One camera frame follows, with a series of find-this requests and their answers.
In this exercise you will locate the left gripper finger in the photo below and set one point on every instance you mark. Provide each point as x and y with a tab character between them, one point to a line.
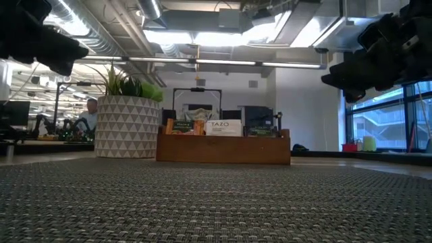
64	55

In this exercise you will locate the small black monitor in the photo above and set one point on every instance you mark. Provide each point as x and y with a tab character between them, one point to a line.
168	114
231	114

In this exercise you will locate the white orange Tazo tea packet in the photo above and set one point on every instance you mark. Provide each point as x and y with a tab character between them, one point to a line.
223	128

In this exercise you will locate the light cloth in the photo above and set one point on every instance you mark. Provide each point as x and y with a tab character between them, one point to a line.
200	114

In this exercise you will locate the black bag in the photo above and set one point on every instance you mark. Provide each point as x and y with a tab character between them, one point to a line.
300	147

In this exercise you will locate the red box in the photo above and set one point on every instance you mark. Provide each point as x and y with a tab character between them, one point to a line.
349	147

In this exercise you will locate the background robot arms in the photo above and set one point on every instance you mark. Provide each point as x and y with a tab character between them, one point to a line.
64	130

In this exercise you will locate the black camera stand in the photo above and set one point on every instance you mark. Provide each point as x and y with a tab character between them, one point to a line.
279	118

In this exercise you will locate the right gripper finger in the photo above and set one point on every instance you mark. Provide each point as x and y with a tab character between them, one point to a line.
353	96
351	76

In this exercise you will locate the long linear ceiling light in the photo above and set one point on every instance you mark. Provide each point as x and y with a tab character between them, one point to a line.
219	62

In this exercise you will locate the wooden three-compartment tray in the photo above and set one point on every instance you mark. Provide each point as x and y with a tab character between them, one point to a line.
222	150

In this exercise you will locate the large black monitor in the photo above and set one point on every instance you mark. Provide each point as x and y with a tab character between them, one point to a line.
13	113

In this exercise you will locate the black background station frame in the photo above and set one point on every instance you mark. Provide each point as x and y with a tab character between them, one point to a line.
197	89

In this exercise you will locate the green container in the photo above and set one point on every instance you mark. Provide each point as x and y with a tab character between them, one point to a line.
369	143

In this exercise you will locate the wide black monitor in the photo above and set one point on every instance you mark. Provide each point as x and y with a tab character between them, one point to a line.
258	116

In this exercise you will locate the dark purple foil tea packet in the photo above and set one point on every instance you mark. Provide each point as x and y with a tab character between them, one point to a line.
260	131

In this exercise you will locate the large glass window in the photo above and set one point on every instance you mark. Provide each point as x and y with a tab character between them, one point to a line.
378	125

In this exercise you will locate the succulent in patterned white pot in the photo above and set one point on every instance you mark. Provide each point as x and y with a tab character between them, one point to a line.
126	128

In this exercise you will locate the grey woven placemat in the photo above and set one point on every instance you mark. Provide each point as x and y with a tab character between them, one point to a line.
219	202

